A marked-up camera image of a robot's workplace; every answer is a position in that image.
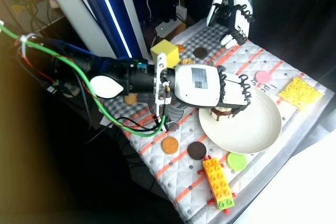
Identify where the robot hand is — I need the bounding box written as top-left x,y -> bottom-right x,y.
206,0 -> 256,49
172,64 -> 253,116

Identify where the small chocolate-topped cake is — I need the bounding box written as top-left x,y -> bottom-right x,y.
209,105 -> 234,122

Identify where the white round plate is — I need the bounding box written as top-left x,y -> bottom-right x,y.
198,86 -> 282,154

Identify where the dark chocolate round cookie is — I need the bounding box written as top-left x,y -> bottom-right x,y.
193,47 -> 208,59
187,141 -> 207,161

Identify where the yellow foam block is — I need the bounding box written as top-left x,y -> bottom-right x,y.
150,39 -> 181,69

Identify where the white power adapter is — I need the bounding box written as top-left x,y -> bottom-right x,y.
175,5 -> 187,22

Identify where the white power strip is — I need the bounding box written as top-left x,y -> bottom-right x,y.
154,20 -> 187,38

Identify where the orange-tan round cookie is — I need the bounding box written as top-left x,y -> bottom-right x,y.
161,136 -> 180,154

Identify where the pink felt disc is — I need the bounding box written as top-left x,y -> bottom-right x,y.
255,71 -> 272,84

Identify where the tan scalloped biscuit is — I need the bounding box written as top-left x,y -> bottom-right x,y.
123,93 -> 138,105

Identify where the light green felt disc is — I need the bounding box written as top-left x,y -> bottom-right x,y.
227,152 -> 248,172

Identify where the grey quilt with orange stripes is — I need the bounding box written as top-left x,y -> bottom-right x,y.
101,19 -> 329,221

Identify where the orange toy brick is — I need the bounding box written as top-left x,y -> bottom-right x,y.
202,157 -> 233,201

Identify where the yellow bumpy sponge pad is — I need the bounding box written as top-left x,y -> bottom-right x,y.
278,77 -> 323,111

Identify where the green toy brick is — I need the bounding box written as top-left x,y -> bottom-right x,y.
216,197 -> 236,211

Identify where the white column with blue light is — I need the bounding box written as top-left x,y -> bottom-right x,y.
39,0 -> 149,59

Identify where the white zip tie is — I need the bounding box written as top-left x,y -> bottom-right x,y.
19,33 -> 37,58

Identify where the black cable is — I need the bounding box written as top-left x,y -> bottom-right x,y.
85,115 -> 167,145

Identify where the green cable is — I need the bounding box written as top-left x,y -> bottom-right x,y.
0,23 -> 167,137

